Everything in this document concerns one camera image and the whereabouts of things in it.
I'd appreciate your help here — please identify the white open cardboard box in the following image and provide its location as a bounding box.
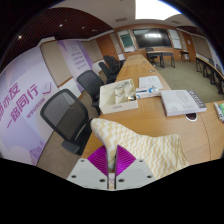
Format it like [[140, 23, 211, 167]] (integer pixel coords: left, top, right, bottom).
[[98, 78, 139, 115]]

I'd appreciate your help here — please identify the dark-legged wooden desk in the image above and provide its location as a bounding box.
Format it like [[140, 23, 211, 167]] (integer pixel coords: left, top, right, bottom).
[[145, 50, 176, 69]]

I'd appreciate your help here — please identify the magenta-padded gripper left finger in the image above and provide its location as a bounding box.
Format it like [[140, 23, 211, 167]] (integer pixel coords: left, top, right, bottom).
[[66, 145, 111, 191]]

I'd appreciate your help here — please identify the brown wooden door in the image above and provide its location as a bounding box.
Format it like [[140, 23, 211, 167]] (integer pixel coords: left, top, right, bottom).
[[96, 34, 118, 61], [182, 31, 196, 63]]

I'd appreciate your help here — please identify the large white book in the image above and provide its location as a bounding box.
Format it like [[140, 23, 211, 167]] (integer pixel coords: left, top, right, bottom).
[[160, 89, 208, 117]]

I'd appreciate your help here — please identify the black mesh office chair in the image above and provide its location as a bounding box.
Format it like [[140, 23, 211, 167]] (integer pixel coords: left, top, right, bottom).
[[76, 69, 105, 116], [40, 88, 93, 157]]

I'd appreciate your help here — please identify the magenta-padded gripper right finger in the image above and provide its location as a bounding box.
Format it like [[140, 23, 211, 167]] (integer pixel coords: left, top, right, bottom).
[[114, 144, 156, 191]]

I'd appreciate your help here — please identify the plain white whiteboard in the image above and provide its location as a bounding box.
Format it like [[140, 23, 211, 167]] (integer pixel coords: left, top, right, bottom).
[[167, 28, 183, 50]]

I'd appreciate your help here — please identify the cream zigzag striped towel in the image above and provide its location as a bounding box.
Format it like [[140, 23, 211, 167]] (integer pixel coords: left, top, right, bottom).
[[89, 117, 190, 190]]

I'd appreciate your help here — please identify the white and blue paper pack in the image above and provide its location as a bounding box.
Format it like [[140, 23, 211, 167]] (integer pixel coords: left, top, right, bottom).
[[134, 75, 164, 100]]

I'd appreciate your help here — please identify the tall purple and white banner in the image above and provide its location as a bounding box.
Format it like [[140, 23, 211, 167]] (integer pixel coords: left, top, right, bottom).
[[56, 39, 94, 93]]

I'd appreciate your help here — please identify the whiteboard with green sheet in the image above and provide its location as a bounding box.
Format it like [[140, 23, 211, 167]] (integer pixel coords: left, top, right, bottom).
[[117, 30, 135, 54]]

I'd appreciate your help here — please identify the small dark round disc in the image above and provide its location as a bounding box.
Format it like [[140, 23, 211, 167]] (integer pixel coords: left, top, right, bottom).
[[185, 113, 198, 121]]

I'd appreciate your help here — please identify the bright ceiling light panel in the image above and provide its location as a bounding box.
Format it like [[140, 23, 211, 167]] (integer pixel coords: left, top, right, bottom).
[[134, 0, 183, 21]]

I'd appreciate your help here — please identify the row of black chairs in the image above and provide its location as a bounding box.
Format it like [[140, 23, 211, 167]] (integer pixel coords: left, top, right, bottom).
[[206, 58, 224, 94]]

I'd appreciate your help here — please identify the large purple wall poster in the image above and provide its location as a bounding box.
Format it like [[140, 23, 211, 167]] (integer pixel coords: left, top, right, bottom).
[[0, 46, 63, 167]]

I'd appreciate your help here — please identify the large black wall screen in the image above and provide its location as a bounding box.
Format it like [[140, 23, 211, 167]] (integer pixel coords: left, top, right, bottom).
[[132, 28, 173, 49]]

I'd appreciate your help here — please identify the black chair behind desk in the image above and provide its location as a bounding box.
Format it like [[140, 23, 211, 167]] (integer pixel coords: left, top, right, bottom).
[[145, 47, 158, 64]]

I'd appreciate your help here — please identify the small wooden side table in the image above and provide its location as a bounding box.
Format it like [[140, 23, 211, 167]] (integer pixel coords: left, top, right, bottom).
[[179, 49, 190, 63]]

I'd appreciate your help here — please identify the long curved wooden table row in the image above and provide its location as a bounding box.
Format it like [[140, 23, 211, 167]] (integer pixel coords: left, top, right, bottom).
[[195, 56, 224, 96]]

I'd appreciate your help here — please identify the group of black office chairs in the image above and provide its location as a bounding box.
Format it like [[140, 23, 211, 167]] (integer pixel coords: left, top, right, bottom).
[[97, 54, 126, 84]]

